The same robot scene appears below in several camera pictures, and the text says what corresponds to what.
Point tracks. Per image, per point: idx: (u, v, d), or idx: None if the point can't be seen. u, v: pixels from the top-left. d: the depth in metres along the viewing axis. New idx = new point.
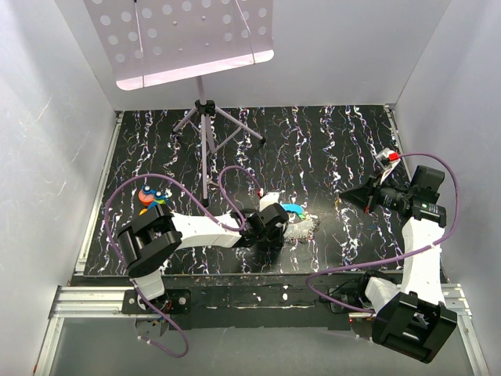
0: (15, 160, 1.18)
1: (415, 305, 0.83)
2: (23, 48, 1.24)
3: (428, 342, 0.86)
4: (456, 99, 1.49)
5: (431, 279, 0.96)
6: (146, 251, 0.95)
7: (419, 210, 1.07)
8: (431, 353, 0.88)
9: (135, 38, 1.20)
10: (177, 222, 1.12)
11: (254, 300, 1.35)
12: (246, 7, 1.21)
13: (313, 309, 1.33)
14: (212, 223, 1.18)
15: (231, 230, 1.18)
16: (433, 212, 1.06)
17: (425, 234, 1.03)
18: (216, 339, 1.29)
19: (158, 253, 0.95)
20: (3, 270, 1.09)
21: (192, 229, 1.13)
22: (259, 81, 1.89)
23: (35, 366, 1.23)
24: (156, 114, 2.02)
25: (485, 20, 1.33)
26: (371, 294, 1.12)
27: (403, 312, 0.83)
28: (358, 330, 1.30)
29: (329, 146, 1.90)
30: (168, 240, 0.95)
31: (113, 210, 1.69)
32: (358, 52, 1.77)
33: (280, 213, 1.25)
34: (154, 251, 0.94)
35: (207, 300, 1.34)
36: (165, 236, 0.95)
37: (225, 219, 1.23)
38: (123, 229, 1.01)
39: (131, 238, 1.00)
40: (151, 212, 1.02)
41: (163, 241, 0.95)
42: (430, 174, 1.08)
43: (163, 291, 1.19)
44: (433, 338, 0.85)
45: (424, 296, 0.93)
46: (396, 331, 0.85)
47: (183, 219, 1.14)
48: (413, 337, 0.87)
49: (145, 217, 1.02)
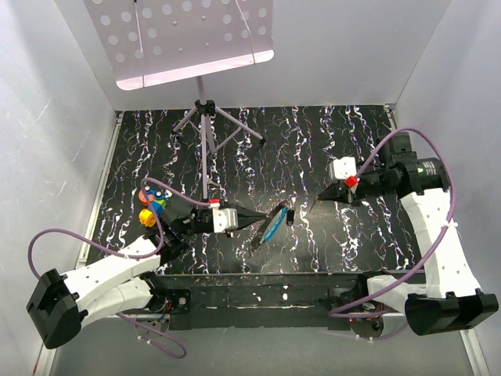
0: (15, 160, 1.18)
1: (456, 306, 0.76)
2: (22, 48, 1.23)
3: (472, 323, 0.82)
4: (457, 99, 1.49)
5: (459, 265, 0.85)
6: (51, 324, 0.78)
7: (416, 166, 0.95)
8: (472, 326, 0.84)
9: (135, 38, 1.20)
10: (72, 282, 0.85)
11: (254, 300, 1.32)
12: (246, 7, 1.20)
13: (314, 309, 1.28)
14: (120, 259, 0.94)
15: (142, 258, 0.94)
16: (430, 175, 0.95)
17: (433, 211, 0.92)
18: (216, 340, 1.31)
19: (64, 321, 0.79)
20: (4, 271, 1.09)
21: (93, 280, 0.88)
22: (260, 81, 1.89)
23: (35, 366, 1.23)
24: (156, 114, 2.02)
25: (486, 20, 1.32)
26: (376, 295, 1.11)
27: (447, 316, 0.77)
28: (358, 330, 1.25)
29: (329, 146, 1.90)
30: (67, 306, 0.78)
31: (113, 210, 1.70)
32: (358, 52, 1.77)
33: (179, 215, 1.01)
34: (58, 321, 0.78)
35: (206, 299, 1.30)
36: (62, 304, 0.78)
37: (134, 245, 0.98)
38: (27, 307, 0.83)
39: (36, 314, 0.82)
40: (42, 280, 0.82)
41: (61, 309, 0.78)
42: (398, 140, 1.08)
43: (151, 294, 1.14)
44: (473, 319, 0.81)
45: (459, 292, 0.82)
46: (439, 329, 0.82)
47: (80, 273, 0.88)
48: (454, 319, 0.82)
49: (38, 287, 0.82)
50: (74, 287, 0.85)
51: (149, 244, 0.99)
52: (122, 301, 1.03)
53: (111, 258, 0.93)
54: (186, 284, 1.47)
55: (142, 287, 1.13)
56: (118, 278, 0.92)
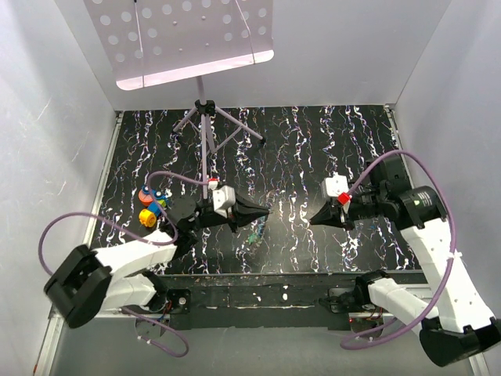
0: (15, 160, 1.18)
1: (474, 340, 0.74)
2: (22, 48, 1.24)
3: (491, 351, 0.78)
4: (457, 99, 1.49)
5: (470, 296, 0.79)
6: (78, 296, 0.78)
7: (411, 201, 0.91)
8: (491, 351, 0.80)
9: (135, 38, 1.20)
10: (102, 256, 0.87)
11: (254, 300, 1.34)
12: (246, 7, 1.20)
13: (313, 309, 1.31)
14: (142, 244, 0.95)
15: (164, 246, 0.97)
16: (427, 204, 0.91)
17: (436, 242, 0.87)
18: (216, 341, 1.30)
19: (94, 294, 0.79)
20: (4, 271, 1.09)
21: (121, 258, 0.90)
22: (260, 81, 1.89)
23: (35, 366, 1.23)
24: (156, 114, 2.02)
25: (486, 20, 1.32)
26: (379, 301, 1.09)
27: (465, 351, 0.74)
28: (358, 330, 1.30)
29: (329, 146, 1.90)
30: (99, 276, 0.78)
31: (113, 210, 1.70)
32: (358, 52, 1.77)
33: (185, 214, 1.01)
34: (88, 293, 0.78)
35: (206, 299, 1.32)
36: (95, 272, 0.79)
37: (152, 235, 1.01)
38: (50, 283, 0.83)
39: (60, 289, 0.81)
40: (73, 253, 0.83)
41: (94, 278, 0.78)
42: (390, 163, 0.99)
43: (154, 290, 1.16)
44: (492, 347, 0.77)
45: (476, 324, 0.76)
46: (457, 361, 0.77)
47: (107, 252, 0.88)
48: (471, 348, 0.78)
49: (68, 261, 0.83)
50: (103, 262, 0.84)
51: (165, 236, 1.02)
52: (132, 291, 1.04)
53: (134, 243, 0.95)
54: (186, 284, 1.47)
55: (145, 283, 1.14)
56: (142, 261, 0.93)
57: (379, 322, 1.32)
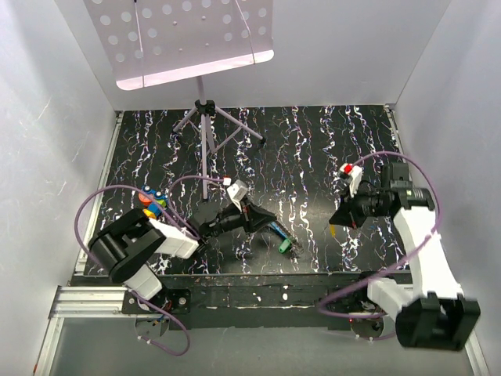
0: (15, 160, 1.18)
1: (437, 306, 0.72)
2: (22, 48, 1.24)
3: (459, 333, 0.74)
4: (456, 99, 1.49)
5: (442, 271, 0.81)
6: (133, 247, 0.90)
7: (396, 190, 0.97)
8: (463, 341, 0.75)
9: (135, 38, 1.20)
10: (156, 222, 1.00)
11: (254, 300, 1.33)
12: (245, 7, 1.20)
13: (313, 309, 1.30)
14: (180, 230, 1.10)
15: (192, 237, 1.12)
16: (419, 197, 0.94)
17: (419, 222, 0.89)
18: (216, 340, 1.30)
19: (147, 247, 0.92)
20: (4, 271, 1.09)
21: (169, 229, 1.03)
22: (260, 81, 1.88)
23: (35, 365, 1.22)
24: (156, 114, 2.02)
25: (486, 20, 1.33)
26: (376, 296, 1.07)
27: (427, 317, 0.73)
28: (358, 330, 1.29)
29: (329, 146, 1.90)
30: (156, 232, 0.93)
31: (113, 210, 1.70)
32: (358, 53, 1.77)
33: (207, 219, 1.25)
34: (143, 244, 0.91)
35: (207, 299, 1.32)
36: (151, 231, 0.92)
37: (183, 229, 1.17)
38: (99, 235, 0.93)
39: (109, 240, 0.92)
40: (130, 213, 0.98)
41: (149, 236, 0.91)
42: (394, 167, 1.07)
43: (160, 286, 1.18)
44: (459, 328, 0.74)
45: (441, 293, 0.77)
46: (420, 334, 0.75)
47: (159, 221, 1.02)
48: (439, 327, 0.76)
49: (122, 218, 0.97)
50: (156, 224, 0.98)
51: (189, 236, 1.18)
52: (148, 277, 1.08)
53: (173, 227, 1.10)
54: (186, 284, 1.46)
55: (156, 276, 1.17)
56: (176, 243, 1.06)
57: (379, 323, 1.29)
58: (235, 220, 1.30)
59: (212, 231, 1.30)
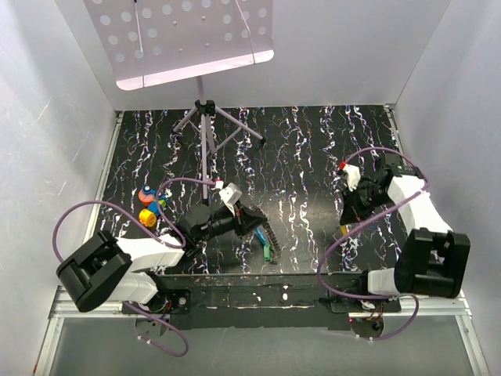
0: (15, 160, 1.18)
1: (430, 238, 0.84)
2: (22, 48, 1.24)
3: (454, 269, 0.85)
4: (456, 99, 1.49)
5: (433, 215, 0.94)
6: (97, 278, 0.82)
7: (390, 168, 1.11)
8: (459, 280, 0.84)
9: (135, 38, 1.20)
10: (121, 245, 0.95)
11: (254, 300, 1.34)
12: (246, 7, 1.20)
13: (313, 309, 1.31)
14: (156, 243, 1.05)
15: (174, 246, 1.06)
16: (409, 170, 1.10)
17: (412, 187, 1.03)
18: (216, 340, 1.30)
19: (112, 278, 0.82)
20: (4, 270, 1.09)
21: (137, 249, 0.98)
22: (260, 81, 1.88)
23: (35, 365, 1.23)
24: (156, 114, 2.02)
25: (486, 20, 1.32)
26: (376, 285, 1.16)
27: (423, 247, 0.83)
28: (358, 330, 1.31)
29: (329, 146, 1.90)
30: (120, 260, 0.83)
31: (113, 210, 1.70)
32: (358, 53, 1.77)
33: (199, 220, 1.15)
34: (106, 276, 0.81)
35: (207, 299, 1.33)
36: (116, 258, 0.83)
37: (165, 237, 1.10)
38: (63, 265, 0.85)
39: (75, 270, 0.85)
40: (93, 238, 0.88)
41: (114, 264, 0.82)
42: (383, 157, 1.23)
43: (155, 289, 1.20)
44: (453, 264, 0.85)
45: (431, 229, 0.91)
46: (420, 269, 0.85)
47: (128, 242, 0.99)
48: (435, 268, 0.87)
49: (88, 243, 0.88)
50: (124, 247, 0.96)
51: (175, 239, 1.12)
52: (137, 286, 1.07)
53: (149, 240, 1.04)
54: (185, 284, 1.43)
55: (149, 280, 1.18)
56: (154, 256, 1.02)
57: (379, 322, 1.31)
58: (227, 223, 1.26)
59: (203, 234, 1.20)
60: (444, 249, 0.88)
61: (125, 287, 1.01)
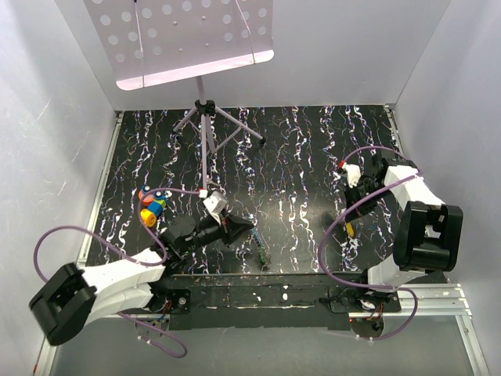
0: (15, 160, 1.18)
1: (424, 209, 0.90)
2: (22, 48, 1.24)
3: (449, 240, 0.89)
4: (456, 99, 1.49)
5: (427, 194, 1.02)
6: (63, 315, 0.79)
7: (386, 160, 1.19)
8: (454, 251, 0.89)
9: (135, 38, 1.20)
10: (89, 276, 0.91)
11: (254, 300, 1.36)
12: (245, 7, 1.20)
13: (313, 309, 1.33)
14: (131, 263, 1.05)
15: (152, 265, 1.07)
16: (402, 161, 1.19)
17: (406, 174, 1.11)
18: (216, 340, 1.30)
19: (78, 314, 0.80)
20: (4, 271, 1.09)
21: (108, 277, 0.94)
22: (260, 81, 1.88)
23: (35, 365, 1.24)
24: (156, 114, 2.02)
25: (486, 19, 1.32)
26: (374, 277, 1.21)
27: (417, 219, 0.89)
28: (358, 330, 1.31)
29: (329, 146, 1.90)
30: (85, 297, 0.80)
31: (113, 210, 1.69)
32: (358, 53, 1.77)
33: (183, 232, 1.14)
34: (71, 313, 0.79)
35: (207, 299, 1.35)
36: (80, 294, 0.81)
37: (141, 256, 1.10)
38: (34, 300, 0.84)
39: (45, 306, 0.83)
40: (59, 272, 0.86)
41: (79, 300, 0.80)
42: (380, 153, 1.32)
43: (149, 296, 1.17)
44: (448, 236, 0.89)
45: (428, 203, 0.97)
46: (416, 240, 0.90)
47: (97, 270, 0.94)
48: (432, 240, 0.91)
49: (55, 277, 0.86)
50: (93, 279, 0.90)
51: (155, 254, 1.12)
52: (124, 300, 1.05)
53: (123, 262, 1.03)
54: (186, 284, 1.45)
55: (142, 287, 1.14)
56: (131, 279, 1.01)
57: (379, 322, 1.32)
58: (213, 232, 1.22)
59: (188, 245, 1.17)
60: (440, 224, 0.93)
61: (107, 307, 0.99)
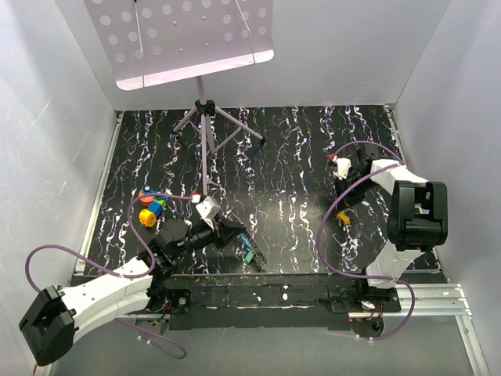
0: (14, 161, 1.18)
1: (410, 185, 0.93)
2: (21, 48, 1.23)
3: (439, 213, 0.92)
4: (457, 99, 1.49)
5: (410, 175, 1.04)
6: (45, 341, 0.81)
7: (370, 157, 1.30)
8: (445, 222, 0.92)
9: (135, 38, 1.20)
10: (68, 298, 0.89)
11: (254, 300, 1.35)
12: (246, 7, 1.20)
13: (313, 309, 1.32)
14: (115, 278, 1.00)
15: (137, 276, 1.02)
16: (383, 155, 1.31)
17: (389, 163, 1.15)
18: (216, 340, 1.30)
19: (59, 338, 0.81)
20: (4, 271, 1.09)
21: (89, 297, 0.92)
22: (260, 81, 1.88)
23: (35, 366, 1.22)
24: (156, 114, 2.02)
25: (486, 19, 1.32)
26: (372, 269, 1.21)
27: (405, 196, 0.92)
28: (358, 330, 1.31)
29: (329, 146, 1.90)
30: (63, 322, 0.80)
31: (113, 210, 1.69)
32: (358, 53, 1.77)
33: (174, 237, 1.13)
34: (51, 338, 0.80)
35: (207, 299, 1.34)
36: (58, 319, 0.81)
37: (124, 269, 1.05)
38: (23, 323, 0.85)
39: (30, 330, 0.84)
40: (40, 296, 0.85)
41: (57, 325, 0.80)
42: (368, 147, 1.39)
43: (147, 299, 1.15)
44: (437, 209, 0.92)
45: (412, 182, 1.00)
46: (409, 215, 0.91)
47: (77, 291, 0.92)
48: (423, 216, 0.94)
49: (36, 301, 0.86)
50: (72, 302, 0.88)
51: (142, 265, 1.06)
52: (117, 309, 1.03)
53: (106, 278, 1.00)
54: (186, 284, 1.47)
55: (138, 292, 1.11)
56: (114, 294, 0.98)
57: (379, 322, 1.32)
58: (206, 236, 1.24)
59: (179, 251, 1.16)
60: (427, 201, 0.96)
61: (98, 321, 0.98)
